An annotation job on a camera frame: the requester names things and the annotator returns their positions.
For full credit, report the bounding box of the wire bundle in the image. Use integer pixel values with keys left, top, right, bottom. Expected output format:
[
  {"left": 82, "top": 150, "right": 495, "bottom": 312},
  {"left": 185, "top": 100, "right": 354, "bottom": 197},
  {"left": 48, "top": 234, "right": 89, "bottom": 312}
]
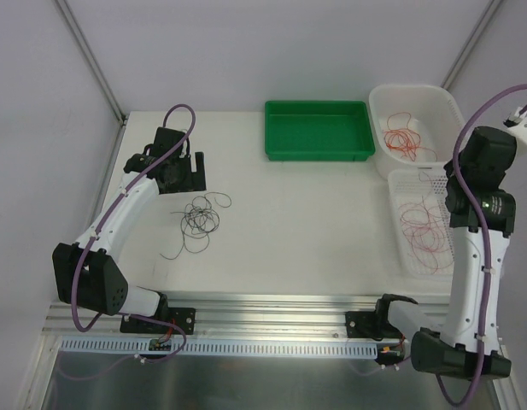
[{"left": 159, "top": 191, "right": 231, "bottom": 261}]

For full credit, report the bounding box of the separated red wire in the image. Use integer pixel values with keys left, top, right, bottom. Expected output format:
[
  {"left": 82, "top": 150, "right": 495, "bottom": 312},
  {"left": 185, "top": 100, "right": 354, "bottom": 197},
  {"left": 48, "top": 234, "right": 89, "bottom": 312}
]
[{"left": 398, "top": 168, "right": 456, "bottom": 274}]

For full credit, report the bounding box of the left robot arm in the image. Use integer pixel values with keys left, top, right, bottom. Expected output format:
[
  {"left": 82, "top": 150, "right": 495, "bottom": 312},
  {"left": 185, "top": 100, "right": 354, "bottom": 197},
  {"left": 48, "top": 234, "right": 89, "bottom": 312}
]
[{"left": 52, "top": 127, "right": 206, "bottom": 332}]

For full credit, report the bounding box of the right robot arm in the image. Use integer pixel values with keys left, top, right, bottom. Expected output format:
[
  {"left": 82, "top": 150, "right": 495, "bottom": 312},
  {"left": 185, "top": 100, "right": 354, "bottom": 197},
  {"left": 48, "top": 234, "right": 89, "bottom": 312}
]
[{"left": 372, "top": 126, "right": 518, "bottom": 380}]

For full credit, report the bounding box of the green plastic tray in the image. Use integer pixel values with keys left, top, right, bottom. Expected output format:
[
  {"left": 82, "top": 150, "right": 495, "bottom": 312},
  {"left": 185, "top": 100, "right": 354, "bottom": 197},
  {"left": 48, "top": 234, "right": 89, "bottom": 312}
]
[{"left": 264, "top": 100, "right": 375, "bottom": 162}]

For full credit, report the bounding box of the white solid plastic basket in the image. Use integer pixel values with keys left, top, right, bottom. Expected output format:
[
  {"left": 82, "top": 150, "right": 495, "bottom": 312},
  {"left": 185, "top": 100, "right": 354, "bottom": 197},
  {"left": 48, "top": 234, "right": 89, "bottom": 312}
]
[{"left": 368, "top": 85, "right": 465, "bottom": 179}]

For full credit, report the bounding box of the white perforated plastic basket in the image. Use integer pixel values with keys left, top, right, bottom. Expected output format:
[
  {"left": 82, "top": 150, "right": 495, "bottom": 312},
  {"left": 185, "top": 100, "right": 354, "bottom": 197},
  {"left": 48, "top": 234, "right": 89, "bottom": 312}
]
[{"left": 388, "top": 168, "right": 454, "bottom": 282}]

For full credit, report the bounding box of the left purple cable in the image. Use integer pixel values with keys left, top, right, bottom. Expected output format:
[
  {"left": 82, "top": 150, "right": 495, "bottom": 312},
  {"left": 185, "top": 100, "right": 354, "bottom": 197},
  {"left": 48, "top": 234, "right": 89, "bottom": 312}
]
[{"left": 70, "top": 104, "right": 198, "bottom": 377}]

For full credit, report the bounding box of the left aluminium frame post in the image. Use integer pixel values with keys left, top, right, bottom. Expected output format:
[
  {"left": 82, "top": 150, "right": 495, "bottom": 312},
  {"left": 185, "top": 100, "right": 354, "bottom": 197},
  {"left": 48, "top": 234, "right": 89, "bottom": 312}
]
[{"left": 53, "top": 0, "right": 127, "bottom": 127}]

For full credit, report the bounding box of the aluminium frame post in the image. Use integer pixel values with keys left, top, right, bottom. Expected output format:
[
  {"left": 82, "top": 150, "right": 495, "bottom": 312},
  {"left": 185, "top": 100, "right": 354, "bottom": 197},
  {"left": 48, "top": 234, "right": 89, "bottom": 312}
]
[
  {"left": 441, "top": 0, "right": 507, "bottom": 91},
  {"left": 53, "top": 0, "right": 127, "bottom": 127}
]

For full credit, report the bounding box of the aluminium mounting rail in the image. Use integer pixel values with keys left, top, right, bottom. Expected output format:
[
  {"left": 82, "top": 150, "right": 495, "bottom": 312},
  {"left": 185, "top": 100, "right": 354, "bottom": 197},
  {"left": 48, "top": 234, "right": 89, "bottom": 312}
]
[{"left": 41, "top": 292, "right": 506, "bottom": 345}]

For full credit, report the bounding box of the white slotted cable duct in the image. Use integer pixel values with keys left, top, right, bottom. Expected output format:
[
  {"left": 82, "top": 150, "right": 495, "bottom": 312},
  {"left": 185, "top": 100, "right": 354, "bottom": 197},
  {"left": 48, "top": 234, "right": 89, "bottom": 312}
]
[{"left": 61, "top": 337, "right": 378, "bottom": 360}]

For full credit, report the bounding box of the orange wire in basket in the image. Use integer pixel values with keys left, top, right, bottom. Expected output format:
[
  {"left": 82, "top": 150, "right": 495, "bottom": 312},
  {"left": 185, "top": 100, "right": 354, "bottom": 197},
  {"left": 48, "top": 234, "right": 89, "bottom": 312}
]
[{"left": 382, "top": 111, "right": 439, "bottom": 163}]

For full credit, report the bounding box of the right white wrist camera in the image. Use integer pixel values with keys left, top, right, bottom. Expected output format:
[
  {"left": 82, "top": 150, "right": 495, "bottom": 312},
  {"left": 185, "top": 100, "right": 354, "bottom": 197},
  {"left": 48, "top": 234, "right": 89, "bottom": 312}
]
[{"left": 504, "top": 107, "right": 527, "bottom": 154}]

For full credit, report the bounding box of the right aluminium frame post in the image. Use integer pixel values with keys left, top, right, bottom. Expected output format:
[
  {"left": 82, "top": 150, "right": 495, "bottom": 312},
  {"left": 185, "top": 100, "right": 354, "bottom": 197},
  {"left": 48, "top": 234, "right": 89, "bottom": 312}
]
[{"left": 441, "top": 0, "right": 507, "bottom": 91}]

